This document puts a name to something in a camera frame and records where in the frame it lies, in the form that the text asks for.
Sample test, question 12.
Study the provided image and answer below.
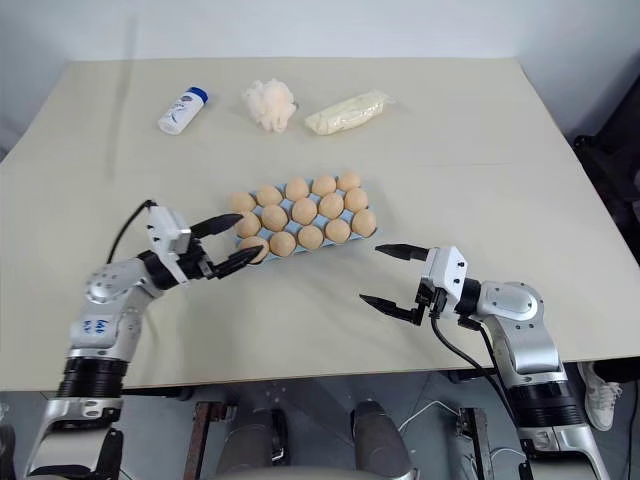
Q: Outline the black chair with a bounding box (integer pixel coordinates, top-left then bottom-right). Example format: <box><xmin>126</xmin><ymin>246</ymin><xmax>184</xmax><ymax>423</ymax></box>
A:
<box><xmin>571</xmin><ymin>73</ymin><xmax>640</xmax><ymax>284</ymax></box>

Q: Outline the peach mesh bath sponge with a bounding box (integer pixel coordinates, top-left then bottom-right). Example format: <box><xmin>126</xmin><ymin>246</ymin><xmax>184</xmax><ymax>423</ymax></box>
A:
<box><xmin>241</xmin><ymin>77</ymin><xmax>298</xmax><ymax>135</ymax></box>

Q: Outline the dark trouser leg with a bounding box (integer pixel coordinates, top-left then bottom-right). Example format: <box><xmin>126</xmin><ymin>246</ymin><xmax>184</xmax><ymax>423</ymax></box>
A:
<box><xmin>591</xmin><ymin>355</ymin><xmax>640</xmax><ymax>387</ymax></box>

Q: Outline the clear bag of white contents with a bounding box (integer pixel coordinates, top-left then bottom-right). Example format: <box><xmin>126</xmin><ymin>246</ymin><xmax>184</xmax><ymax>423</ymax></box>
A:
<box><xmin>303</xmin><ymin>88</ymin><xmax>399</xmax><ymax>137</ymax></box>

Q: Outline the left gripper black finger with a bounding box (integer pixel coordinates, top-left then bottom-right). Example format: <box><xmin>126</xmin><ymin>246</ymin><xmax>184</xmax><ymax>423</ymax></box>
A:
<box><xmin>190</xmin><ymin>213</ymin><xmax>245</xmax><ymax>241</ymax></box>
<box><xmin>214</xmin><ymin>245</ymin><xmax>271</xmax><ymax>280</ymax></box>

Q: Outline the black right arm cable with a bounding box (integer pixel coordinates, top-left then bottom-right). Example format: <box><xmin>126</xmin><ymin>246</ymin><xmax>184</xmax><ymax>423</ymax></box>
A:
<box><xmin>428</xmin><ymin>312</ymin><xmax>529</xmax><ymax>454</ymax></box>

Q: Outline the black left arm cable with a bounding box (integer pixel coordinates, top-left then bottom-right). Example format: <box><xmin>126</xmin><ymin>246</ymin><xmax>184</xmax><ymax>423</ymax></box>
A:
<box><xmin>106</xmin><ymin>199</ymin><xmax>162</xmax><ymax>264</ymax></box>

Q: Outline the white sneaker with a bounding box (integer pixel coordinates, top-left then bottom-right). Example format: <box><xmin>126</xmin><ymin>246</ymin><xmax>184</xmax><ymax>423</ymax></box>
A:
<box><xmin>576</xmin><ymin>360</ymin><xmax>624</xmax><ymax>432</ymax></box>

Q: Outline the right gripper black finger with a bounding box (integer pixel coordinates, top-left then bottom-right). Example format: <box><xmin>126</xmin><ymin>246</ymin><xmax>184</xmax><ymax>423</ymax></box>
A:
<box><xmin>375</xmin><ymin>243</ymin><xmax>431</xmax><ymax>262</ymax></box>
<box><xmin>358</xmin><ymin>293</ymin><xmax>426</xmax><ymax>326</ymax></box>

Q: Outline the light blue egg carton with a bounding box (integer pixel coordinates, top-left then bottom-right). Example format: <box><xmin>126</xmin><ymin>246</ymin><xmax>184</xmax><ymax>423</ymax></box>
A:
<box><xmin>229</xmin><ymin>171</ymin><xmax>381</xmax><ymax>266</ymax></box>

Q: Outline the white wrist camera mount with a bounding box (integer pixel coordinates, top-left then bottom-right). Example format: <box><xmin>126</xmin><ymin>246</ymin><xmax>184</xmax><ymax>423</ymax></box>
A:
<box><xmin>143</xmin><ymin>204</ymin><xmax>194</xmax><ymax>287</ymax></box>
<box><xmin>419</xmin><ymin>244</ymin><xmax>472</xmax><ymax>317</ymax></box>

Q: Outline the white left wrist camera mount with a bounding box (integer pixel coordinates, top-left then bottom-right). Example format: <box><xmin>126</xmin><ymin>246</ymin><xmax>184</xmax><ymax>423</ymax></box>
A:
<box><xmin>143</xmin><ymin>204</ymin><xmax>194</xmax><ymax>287</ymax></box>

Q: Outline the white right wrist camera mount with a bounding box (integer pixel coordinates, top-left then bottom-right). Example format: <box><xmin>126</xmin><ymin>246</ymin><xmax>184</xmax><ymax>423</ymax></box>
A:
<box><xmin>419</xmin><ymin>244</ymin><xmax>472</xmax><ymax>317</ymax></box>

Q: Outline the white bottle with blue cap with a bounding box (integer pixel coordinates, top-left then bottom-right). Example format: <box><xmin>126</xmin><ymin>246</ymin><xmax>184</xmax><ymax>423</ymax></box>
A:
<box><xmin>157</xmin><ymin>86</ymin><xmax>213</xmax><ymax>135</ymax></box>

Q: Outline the grey robot torso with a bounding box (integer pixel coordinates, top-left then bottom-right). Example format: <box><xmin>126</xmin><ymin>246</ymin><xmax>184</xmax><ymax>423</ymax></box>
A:
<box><xmin>203</xmin><ymin>466</ymin><xmax>422</xmax><ymax>480</ymax></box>

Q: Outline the white floor cable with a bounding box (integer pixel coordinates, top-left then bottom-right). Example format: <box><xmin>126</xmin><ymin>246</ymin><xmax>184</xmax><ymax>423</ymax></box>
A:
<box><xmin>398</xmin><ymin>398</ymin><xmax>472</xmax><ymax>434</ymax></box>

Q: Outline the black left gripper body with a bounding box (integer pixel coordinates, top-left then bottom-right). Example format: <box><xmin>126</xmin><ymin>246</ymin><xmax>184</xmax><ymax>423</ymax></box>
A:
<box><xmin>175</xmin><ymin>238</ymin><xmax>221</xmax><ymax>284</ymax></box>

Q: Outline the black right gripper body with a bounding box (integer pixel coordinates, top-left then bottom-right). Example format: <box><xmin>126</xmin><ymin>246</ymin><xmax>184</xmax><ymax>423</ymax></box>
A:
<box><xmin>416</xmin><ymin>277</ymin><xmax>449</xmax><ymax>320</ymax></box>

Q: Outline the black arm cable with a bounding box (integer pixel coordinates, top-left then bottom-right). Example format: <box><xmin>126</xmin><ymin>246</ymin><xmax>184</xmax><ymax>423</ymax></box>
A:
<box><xmin>428</xmin><ymin>312</ymin><xmax>529</xmax><ymax>454</ymax></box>
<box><xmin>106</xmin><ymin>199</ymin><xmax>162</xmax><ymax>264</ymax></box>

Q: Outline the dark rounded shape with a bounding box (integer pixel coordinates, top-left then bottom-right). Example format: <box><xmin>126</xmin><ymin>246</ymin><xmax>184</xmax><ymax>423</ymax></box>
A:
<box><xmin>348</xmin><ymin>398</ymin><xmax>419</xmax><ymax>480</ymax></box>
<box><xmin>214</xmin><ymin>403</ymin><xmax>290</xmax><ymax>480</ymax></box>

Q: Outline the rusty metal table leg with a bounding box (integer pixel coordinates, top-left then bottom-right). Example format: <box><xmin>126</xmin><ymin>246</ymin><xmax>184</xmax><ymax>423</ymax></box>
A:
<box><xmin>457</xmin><ymin>406</ymin><xmax>495</xmax><ymax>480</ymax></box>
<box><xmin>191</xmin><ymin>399</ymin><xmax>215</xmax><ymax>480</ymax></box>

